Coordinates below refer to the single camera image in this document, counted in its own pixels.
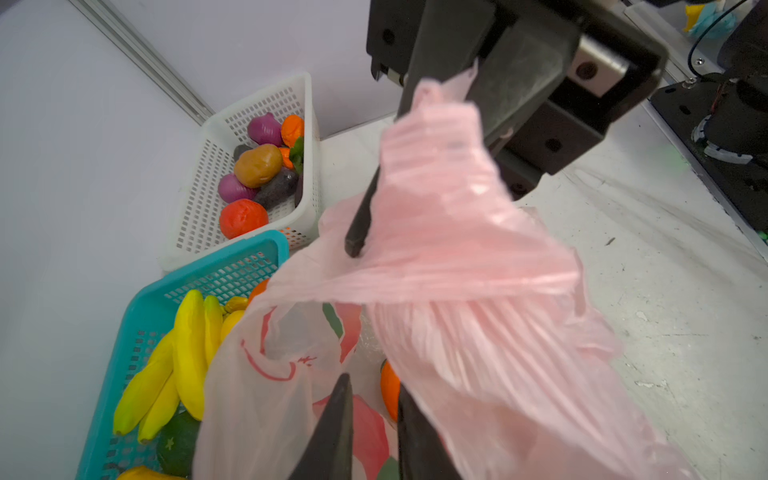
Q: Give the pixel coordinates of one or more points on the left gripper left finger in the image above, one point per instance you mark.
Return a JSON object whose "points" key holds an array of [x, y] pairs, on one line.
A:
{"points": [[329, 452]]}

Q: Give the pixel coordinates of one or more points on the red tomato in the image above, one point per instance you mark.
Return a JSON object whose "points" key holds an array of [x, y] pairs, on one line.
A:
{"points": [[242, 216]]}

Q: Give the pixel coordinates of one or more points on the white plastic vegetable basket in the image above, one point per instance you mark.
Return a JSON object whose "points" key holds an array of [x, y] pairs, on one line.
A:
{"points": [[195, 231]]}

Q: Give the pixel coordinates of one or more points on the brown potato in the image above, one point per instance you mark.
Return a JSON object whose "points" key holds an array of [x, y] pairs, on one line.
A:
{"points": [[258, 166]]}

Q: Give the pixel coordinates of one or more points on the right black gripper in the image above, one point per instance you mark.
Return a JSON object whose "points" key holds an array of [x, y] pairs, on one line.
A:
{"points": [[550, 77]]}

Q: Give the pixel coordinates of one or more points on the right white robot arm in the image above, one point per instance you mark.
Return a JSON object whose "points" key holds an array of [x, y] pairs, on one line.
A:
{"points": [[721, 118]]}

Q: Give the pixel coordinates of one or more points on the dark purple eggplant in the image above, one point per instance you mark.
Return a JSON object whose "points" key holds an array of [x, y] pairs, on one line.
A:
{"points": [[278, 189]]}

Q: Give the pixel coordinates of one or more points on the pink plastic grocery bag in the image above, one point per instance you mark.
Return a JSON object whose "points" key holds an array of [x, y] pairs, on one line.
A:
{"points": [[483, 316]]}

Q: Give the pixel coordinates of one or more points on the teal plastic fruit basket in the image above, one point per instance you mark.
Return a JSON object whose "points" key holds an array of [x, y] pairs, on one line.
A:
{"points": [[231, 271]]}

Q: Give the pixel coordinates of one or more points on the dark green round fruit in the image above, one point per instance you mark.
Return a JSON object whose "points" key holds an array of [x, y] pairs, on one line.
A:
{"points": [[176, 444]]}

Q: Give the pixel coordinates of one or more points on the yellow banana bunch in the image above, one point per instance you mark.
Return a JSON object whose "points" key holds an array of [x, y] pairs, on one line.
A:
{"points": [[175, 373]]}

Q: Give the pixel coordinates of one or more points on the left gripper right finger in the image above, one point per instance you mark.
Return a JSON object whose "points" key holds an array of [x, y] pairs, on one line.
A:
{"points": [[422, 455]]}

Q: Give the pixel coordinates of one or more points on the purple round vegetable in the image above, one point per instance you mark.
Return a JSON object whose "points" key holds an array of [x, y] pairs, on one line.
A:
{"points": [[265, 130]]}

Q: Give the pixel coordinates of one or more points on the orange fruit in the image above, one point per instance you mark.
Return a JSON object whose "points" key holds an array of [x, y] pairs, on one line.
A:
{"points": [[390, 389]]}

